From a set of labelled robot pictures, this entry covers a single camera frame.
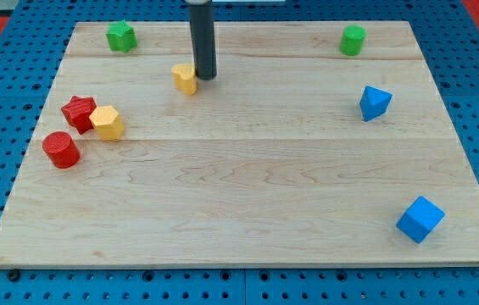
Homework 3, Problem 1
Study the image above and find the yellow heart block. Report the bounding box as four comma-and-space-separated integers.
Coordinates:
171, 63, 198, 96

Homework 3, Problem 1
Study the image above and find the green star block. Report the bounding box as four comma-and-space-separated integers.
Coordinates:
106, 20, 137, 53

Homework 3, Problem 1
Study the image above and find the red star block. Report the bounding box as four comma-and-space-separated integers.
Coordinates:
61, 96, 97, 135

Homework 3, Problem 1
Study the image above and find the light wooden board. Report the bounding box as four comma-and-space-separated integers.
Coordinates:
0, 21, 479, 269

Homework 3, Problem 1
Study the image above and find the yellow hexagon block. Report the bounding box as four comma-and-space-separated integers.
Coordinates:
89, 105, 125, 141

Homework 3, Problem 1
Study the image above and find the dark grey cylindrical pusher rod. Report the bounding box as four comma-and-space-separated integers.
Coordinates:
187, 0, 217, 80

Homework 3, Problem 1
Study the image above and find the blue triangular prism block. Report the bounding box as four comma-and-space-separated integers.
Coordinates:
359, 86, 393, 121

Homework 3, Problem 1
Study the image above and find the green cylinder block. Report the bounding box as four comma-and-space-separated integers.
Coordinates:
339, 25, 367, 56

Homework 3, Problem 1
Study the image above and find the red cylinder block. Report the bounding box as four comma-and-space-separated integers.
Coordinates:
42, 131, 81, 169

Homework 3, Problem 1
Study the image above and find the blue cube block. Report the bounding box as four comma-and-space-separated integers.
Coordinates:
396, 196, 445, 244

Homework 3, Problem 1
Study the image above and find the blue perforated base mat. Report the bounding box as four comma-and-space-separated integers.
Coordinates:
0, 0, 479, 304

